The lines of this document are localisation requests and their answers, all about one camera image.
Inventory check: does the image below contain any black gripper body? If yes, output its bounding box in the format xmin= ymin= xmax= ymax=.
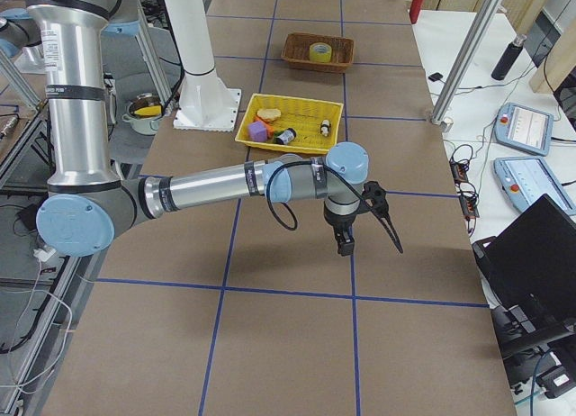
xmin=362 ymin=181 xmax=388 ymax=218

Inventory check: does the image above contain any clear tape roll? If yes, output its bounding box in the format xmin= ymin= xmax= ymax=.
xmin=309 ymin=42 xmax=332 ymax=63

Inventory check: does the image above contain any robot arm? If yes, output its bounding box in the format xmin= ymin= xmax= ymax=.
xmin=25 ymin=0 xmax=400 ymax=257

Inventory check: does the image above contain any yellow woven basket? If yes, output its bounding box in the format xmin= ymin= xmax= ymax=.
xmin=235 ymin=94 xmax=344 ymax=155

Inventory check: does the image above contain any brown wicker basket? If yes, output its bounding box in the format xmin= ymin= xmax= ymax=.
xmin=282 ymin=32 xmax=355 ymax=74

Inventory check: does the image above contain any panda figurine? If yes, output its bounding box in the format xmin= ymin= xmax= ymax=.
xmin=319 ymin=119 xmax=331 ymax=137

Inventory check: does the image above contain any small black-capped bottle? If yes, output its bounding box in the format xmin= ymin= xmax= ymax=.
xmin=274 ymin=128 xmax=297 ymax=146

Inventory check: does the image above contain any orange toy carrot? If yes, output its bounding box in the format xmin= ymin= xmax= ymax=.
xmin=254 ymin=116 xmax=275 ymax=136

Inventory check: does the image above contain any toy bread croissant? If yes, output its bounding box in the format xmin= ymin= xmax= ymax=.
xmin=256 ymin=108 xmax=282 ymax=122

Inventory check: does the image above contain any purple foam cube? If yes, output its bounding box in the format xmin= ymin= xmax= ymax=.
xmin=247 ymin=121 xmax=268 ymax=142

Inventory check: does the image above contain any small black puck device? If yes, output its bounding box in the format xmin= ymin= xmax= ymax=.
xmin=427 ymin=72 xmax=443 ymax=82

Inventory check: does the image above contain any near teach pendant tablet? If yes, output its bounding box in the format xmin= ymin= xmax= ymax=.
xmin=493 ymin=157 xmax=575 ymax=216

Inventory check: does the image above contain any teach pendant tablet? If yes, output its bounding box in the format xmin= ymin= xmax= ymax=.
xmin=493 ymin=103 xmax=554 ymax=156
xmin=493 ymin=157 xmax=575 ymax=216

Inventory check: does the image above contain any black laptop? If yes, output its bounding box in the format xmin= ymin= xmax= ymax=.
xmin=472 ymin=194 xmax=575 ymax=363

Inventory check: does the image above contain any far teach pendant tablet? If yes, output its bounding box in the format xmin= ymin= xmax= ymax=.
xmin=493 ymin=103 xmax=554 ymax=156

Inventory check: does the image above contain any black water bottle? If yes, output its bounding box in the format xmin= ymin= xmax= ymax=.
xmin=490 ymin=34 xmax=527 ymax=81

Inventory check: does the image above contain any red cylinder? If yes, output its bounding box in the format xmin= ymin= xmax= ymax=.
xmin=409 ymin=0 xmax=424 ymax=23

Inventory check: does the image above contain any steel bowl with corn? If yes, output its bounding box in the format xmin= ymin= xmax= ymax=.
xmin=121 ymin=93 xmax=163 ymax=136

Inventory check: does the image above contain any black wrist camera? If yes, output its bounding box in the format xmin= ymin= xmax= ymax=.
xmin=335 ymin=231 xmax=356 ymax=257

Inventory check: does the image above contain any aluminium frame post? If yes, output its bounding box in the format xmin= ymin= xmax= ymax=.
xmin=429 ymin=0 xmax=502 ymax=133

